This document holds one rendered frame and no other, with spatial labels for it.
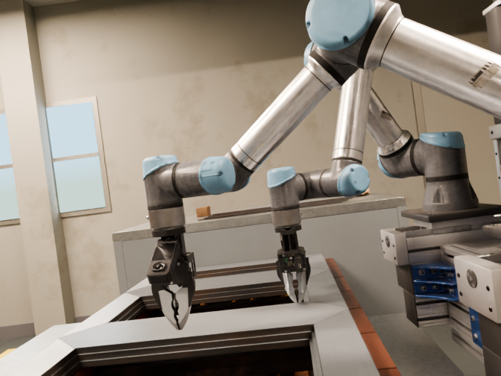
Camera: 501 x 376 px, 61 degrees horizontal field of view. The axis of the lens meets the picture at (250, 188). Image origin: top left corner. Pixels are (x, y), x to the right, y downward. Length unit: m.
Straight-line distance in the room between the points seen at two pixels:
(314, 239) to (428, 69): 1.24
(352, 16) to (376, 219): 1.27
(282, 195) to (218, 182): 0.30
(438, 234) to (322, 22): 0.76
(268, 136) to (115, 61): 3.71
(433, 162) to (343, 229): 0.67
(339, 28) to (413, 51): 0.12
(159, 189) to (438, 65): 0.55
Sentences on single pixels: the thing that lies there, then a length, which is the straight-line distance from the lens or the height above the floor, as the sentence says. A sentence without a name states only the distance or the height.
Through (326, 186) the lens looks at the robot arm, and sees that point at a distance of 1.08.
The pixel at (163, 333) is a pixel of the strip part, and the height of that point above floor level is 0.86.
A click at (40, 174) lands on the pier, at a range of 4.45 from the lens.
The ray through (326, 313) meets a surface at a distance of 1.07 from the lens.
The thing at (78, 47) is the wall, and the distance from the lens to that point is 4.71.
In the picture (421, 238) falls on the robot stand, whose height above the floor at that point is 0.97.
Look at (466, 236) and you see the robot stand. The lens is 1.34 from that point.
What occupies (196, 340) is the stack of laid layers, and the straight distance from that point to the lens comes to 1.04.
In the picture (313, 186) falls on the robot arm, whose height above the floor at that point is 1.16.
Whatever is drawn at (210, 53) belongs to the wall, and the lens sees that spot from 4.38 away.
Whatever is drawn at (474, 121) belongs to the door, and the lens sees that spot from 4.65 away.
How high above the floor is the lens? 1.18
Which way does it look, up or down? level
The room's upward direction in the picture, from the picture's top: 8 degrees counter-clockwise
